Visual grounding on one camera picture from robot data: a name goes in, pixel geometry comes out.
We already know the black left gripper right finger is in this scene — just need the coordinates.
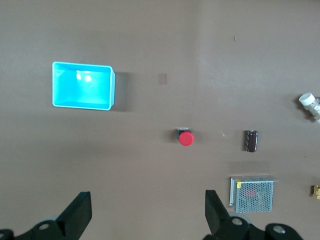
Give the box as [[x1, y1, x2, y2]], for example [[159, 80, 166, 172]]
[[203, 189, 252, 240]]

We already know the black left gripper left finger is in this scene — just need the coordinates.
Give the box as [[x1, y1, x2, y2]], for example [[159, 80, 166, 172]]
[[17, 191, 92, 240]]

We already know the red push button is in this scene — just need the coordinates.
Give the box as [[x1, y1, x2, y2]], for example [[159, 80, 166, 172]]
[[176, 127, 195, 147]]

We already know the metal mesh power supply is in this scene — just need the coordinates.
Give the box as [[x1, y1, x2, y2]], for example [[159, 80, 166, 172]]
[[229, 174, 279, 214]]

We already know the dark brown cylindrical capacitor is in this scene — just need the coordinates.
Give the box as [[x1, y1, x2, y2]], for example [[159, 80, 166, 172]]
[[243, 129, 259, 153]]

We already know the light blue plastic box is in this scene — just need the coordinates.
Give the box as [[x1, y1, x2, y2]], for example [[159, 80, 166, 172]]
[[51, 61, 117, 111]]

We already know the white capped metal valve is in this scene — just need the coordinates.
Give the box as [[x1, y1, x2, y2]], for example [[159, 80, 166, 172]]
[[298, 92, 320, 124]]

